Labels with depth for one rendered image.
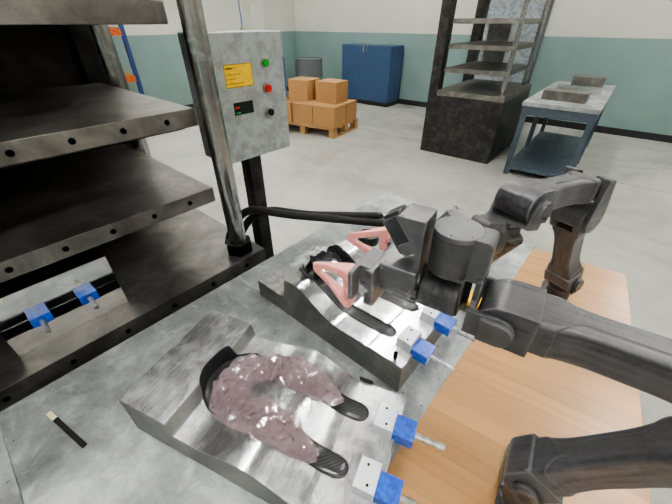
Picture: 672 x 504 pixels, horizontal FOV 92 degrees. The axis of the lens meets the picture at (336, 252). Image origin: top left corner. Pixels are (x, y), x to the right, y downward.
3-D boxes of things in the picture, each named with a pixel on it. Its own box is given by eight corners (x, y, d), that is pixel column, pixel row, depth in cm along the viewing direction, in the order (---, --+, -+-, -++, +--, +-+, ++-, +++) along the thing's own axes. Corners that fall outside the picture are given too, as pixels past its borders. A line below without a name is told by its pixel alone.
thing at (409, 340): (456, 370, 73) (462, 355, 69) (446, 385, 69) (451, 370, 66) (405, 339, 80) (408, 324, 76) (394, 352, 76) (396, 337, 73)
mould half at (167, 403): (403, 411, 71) (410, 382, 65) (363, 558, 52) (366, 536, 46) (221, 338, 88) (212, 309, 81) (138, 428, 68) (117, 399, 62)
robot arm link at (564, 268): (565, 295, 91) (582, 217, 68) (542, 282, 95) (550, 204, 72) (581, 280, 91) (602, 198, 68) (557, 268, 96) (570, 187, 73)
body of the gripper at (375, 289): (360, 266, 43) (413, 286, 40) (393, 232, 50) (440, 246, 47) (359, 303, 47) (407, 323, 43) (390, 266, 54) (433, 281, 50)
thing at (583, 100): (589, 146, 480) (620, 75, 427) (567, 188, 358) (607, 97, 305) (537, 137, 515) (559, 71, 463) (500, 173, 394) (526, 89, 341)
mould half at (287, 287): (447, 327, 91) (458, 290, 83) (397, 392, 75) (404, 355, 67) (317, 257, 118) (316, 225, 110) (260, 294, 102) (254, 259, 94)
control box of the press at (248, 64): (308, 325, 197) (287, 30, 112) (269, 357, 178) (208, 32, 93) (283, 308, 209) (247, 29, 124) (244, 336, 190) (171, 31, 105)
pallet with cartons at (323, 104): (358, 127, 565) (359, 78, 522) (333, 139, 507) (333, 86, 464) (301, 118, 615) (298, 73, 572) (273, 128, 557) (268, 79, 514)
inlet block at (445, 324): (476, 341, 79) (482, 325, 76) (468, 354, 76) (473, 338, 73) (427, 315, 86) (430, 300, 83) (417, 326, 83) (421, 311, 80)
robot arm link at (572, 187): (544, 196, 51) (626, 177, 66) (495, 176, 58) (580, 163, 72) (514, 260, 58) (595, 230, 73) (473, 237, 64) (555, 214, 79)
